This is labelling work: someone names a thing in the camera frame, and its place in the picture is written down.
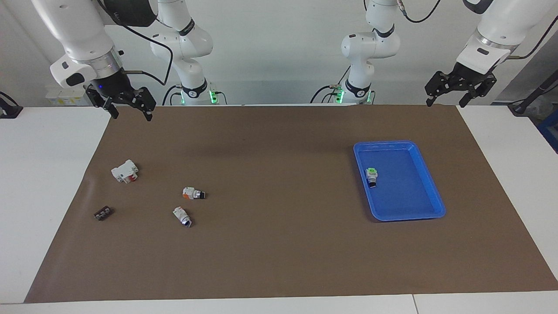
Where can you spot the brown table mat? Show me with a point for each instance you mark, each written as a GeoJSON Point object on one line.
{"type": "Point", "coordinates": [279, 244]}

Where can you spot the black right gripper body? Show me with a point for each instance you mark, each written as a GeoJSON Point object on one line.
{"type": "Point", "coordinates": [111, 85]}

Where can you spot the white push-button switch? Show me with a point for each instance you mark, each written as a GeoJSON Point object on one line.
{"type": "Point", "coordinates": [180, 214]}

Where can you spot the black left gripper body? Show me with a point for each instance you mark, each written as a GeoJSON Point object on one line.
{"type": "Point", "coordinates": [468, 78]}

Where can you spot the blue frame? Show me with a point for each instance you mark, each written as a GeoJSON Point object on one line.
{"type": "Point", "coordinates": [551, 131]}

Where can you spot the small black terminal block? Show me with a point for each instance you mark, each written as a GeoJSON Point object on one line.
{"type": "Point", "coordinates": [103, 213]}

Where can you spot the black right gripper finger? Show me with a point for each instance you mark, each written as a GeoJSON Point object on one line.
{"type": "Point", "coordinates": [144, 99]}
{"type": "Point", "coordinates": [98, 98]}

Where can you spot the black stand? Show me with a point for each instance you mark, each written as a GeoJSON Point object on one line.
{"type": "Point", "coordinates": [521, 107]}

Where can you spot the white switch with green base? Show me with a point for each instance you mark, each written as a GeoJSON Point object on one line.
{"type": "Point", "coordinates": [371, 175]}

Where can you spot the white background box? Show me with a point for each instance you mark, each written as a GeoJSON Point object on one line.
{"type": "Point", "coordinates": [56, 99]}

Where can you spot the blue plastic tray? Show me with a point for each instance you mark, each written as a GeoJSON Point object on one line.
{"type": "Point", "coordinates": [405, 200]}

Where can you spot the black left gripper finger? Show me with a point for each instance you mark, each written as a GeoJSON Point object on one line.
{"type": "Point", "coordinates": [481, 88]}
{"type": "Point", "coordinates": [441, 83]}

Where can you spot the white circuit breaker red lever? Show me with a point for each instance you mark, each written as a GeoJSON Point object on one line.
{"type": "Point", "coordinates": [123, 171]}

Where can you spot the white switch with orange base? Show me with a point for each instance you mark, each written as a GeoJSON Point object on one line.
{"type": "Point", "coordinates": [190, 193]}

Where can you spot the black table clamp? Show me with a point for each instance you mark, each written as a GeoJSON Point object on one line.
{"type": "Point", "coordinates": [9, 111]}

